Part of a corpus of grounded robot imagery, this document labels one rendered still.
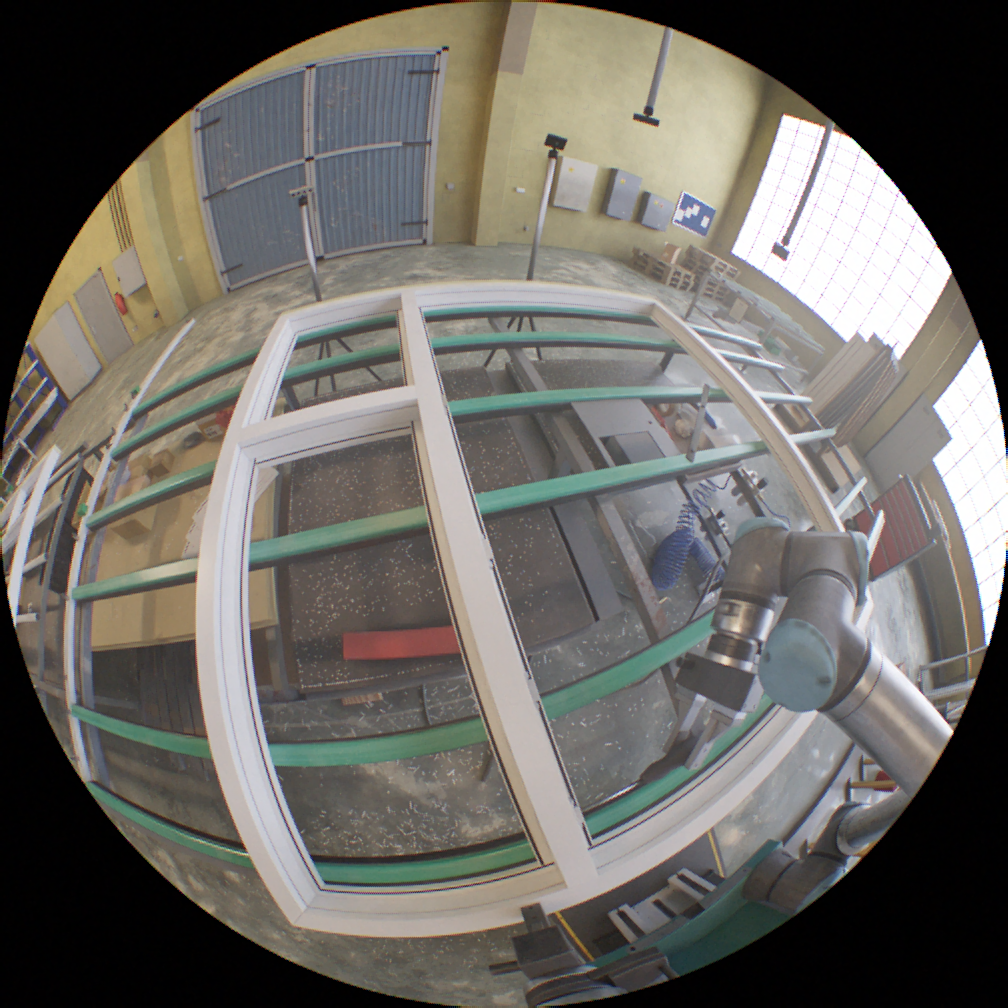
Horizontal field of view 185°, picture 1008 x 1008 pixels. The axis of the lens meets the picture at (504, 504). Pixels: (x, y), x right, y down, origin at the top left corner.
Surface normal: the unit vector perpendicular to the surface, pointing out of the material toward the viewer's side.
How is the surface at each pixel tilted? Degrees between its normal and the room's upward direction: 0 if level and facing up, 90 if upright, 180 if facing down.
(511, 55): 90
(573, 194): 90
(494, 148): 90
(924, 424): 90
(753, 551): 64
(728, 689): 76
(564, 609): 0
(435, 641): 0
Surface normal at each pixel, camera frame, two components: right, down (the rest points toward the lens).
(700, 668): -0.89, -0.43
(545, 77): 0.30, 0.84
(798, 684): -0.87, 0.39
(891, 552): -0.99, -0.11
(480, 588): 0.11, -0.51
